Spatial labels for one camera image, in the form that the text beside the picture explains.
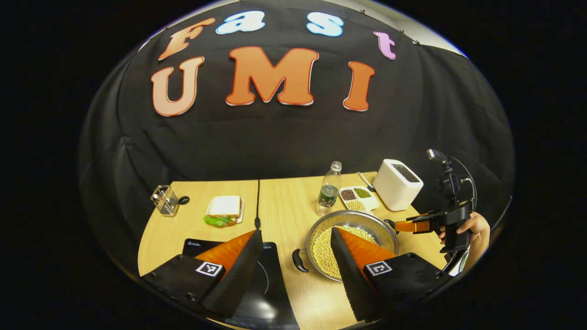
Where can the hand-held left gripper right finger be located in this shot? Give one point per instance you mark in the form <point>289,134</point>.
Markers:
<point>351,279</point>

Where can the clear plastic water bottle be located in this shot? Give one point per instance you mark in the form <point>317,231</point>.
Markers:
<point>328,195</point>

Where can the white divided bean dish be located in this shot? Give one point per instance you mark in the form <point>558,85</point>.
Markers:
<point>360,199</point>

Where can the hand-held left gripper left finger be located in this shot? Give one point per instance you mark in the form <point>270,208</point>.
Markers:
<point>243,275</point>

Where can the small spoon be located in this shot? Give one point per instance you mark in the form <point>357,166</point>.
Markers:
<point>366,182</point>

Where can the black table grommet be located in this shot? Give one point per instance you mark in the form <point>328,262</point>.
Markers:
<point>184,200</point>

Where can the pile of yellow soybeans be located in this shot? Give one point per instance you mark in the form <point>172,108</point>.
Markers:
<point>323,252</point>

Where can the white toaster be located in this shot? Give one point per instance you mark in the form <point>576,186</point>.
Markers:
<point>394,188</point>

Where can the black induction cooktop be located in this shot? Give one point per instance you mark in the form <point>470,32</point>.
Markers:
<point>270,293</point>

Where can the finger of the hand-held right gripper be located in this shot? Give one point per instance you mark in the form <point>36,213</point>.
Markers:
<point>412,225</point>

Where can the sandwich on white plate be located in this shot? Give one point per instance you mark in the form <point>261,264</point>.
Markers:
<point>224,208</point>

